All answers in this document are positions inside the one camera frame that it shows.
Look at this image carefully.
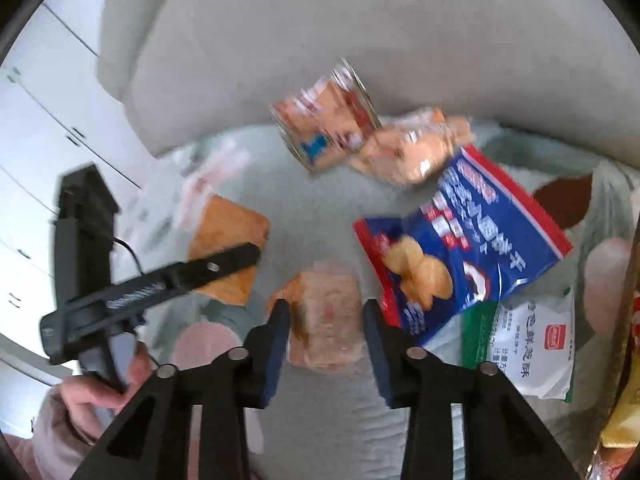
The white cabinet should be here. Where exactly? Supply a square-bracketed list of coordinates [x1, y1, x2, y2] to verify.
[0, 0, 151, 431]

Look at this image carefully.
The orange round cracker bag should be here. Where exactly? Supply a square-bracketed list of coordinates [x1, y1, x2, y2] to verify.
[350, 106, 476, 187]

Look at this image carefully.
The black cable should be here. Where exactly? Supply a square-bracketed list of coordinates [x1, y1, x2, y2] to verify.
[112, 238, 147, 275]

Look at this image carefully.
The white pink snack packet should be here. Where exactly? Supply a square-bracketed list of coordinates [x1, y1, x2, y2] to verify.
[177, 137, 251, 231]

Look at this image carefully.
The person's left forearm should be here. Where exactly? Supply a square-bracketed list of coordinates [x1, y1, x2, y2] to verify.
[27, 390, 108, 480]

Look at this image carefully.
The blue foil chip bag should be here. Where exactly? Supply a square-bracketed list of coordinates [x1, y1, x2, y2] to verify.
[352, 144, 574, 347]

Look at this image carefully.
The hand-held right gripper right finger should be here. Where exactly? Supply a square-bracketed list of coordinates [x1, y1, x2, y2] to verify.
[362, 299, 583, 480]

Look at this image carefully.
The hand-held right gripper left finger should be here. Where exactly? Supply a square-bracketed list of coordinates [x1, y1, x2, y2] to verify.
[70, 299, 292, 480]

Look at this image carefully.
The person's left hand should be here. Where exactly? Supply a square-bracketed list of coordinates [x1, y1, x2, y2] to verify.
[60, 342, 157, 413]

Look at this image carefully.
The yellow snack bag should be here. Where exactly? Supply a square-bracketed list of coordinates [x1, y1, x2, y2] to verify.
[597, 295, 640, 466]

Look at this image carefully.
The floral quilted mat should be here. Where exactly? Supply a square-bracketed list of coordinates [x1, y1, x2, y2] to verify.
[115, 120, 638, 480]

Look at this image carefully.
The white sofa backrest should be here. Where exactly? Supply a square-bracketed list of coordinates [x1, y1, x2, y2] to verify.
[97, 0, 640, 171]

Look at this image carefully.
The clear mixed cracker bag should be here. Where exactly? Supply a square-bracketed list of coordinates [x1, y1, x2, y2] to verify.
[269, 57, 383, 176]

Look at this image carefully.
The orange sandwich cracker packet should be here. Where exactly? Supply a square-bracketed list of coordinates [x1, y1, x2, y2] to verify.
[187, 194, 271, 307]
[265, 260, 368, 377]

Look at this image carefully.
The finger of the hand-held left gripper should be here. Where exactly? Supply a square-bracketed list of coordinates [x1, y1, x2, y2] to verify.
[140, 241, 262, 297]

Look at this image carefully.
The white green snack packet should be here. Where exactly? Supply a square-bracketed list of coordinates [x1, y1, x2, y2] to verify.
[460, 290, 576, 404]

